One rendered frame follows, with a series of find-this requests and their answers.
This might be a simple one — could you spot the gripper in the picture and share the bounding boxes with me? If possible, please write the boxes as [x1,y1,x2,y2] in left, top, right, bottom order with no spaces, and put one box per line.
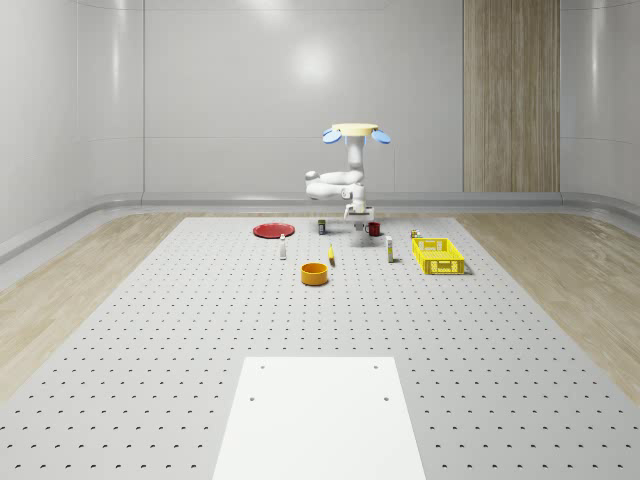
[343,203,375,232]

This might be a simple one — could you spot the yellow bowl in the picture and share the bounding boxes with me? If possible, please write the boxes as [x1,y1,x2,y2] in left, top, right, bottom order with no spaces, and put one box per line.
[300,262,330,287]

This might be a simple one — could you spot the drone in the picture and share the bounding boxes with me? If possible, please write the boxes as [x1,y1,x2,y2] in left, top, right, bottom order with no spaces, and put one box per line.
[321,122,393,147]

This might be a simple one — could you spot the red plate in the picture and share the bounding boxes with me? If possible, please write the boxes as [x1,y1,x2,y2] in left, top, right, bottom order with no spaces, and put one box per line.
[252,222,296,240]

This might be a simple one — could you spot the yellow basket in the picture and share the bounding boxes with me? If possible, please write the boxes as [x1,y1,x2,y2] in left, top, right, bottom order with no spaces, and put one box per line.
[411,237,466,276]

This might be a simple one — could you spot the white board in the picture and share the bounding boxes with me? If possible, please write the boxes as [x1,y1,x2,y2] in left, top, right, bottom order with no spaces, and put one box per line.
[212,356,427,480]

